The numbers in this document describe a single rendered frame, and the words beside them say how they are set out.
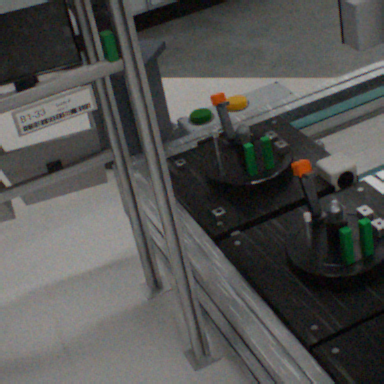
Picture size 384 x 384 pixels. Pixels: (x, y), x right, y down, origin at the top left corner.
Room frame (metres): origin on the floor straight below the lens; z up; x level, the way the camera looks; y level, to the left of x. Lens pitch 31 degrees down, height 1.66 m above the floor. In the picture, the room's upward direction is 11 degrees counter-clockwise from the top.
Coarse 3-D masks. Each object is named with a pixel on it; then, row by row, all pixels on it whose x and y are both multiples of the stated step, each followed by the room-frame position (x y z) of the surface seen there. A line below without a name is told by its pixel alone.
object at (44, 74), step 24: (0, 24) 0.84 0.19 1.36; (24, 24) 0.85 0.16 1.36; (48, 24) 0.85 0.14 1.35; (0, 48) 0.83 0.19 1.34; (24, 48) 0.83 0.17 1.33; (48, 48) 0.84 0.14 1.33; (72, 48) 0.84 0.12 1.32; (0, 72) 0.82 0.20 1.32; (24, 72) 0.82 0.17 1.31; (48, 72) 0.82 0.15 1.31
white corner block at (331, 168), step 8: (320, 160) 1.04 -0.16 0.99; (328, 160) 1.03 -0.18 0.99; (336, 160) 1.03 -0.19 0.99; (344, 160) 1.02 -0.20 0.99; (320, 168) 1.02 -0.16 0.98; (328, 168) 1.01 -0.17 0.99; (336, 168) 1.01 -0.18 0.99; (344, 168) 1.00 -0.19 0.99; (352, 168) 1.01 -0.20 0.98; (328, 176) 1.00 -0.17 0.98; (336, 176) 1.00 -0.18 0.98; (344, 176) 1.00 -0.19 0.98; (352, 176) 1.01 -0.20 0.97; (336, 184) 1.00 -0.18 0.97; (344, 184) 1.00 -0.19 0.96; (352, 184) 1.01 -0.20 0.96
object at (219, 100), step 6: (210, 96) 1.16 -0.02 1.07; (216, 96) 1.15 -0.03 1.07; (222, 96) 1.15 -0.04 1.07; (216, 102) 1.14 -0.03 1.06; (222, 102) 1.14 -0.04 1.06; (228, 102) 1.13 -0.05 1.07; (216, 108) 1.15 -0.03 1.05; (222, 108) 1.15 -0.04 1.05; (222, 114) 1.14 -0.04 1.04; (222, 120) 1.14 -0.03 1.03; (228, 120) 1.14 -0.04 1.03; (222, 126) 1.14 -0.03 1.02; (228, 126) 1.14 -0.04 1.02; (228, 132) 1.13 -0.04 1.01; (234, 132) 1.13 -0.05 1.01; (228, 138) 1.13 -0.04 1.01; (234, 138) 1.13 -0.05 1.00
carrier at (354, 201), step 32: (352, 192) 0.97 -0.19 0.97; (288, 224) 0.92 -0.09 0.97; (320, 224) 0.88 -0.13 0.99; (352, 224) 0.87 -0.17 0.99; (256, 256) 0.87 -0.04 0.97; (288, 256) 0.83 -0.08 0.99; (320, 256) 0.82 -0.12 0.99; (352, 256) 0.79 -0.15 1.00; (256, 288) 0.81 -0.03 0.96; (288, 288) 0.79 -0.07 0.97; (320, 288) 0.78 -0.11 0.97; (352, 288) 0.77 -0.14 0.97; (288, 320) 0.74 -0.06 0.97; (320, 320) 0.73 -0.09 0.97; (352, 320) 0.72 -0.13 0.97
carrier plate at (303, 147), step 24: (264, 120) 1.22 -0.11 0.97; (288, 144) 1.13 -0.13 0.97; (312, 144) 1.12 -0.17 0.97; (168, 168) 1.13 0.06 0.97; (192, 168) 1.12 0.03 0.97; (312, 168) 1.05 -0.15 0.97; (192, 192) 1.05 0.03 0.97; (216, 192) 1.04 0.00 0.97; (264, 192) 1.01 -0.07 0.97; (288, 192) 1.00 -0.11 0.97; (192, 216) 1.00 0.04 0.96; (240, 216) 0.96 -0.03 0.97; (264, 216) 0.96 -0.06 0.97; (216, 240) 0.93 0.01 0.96
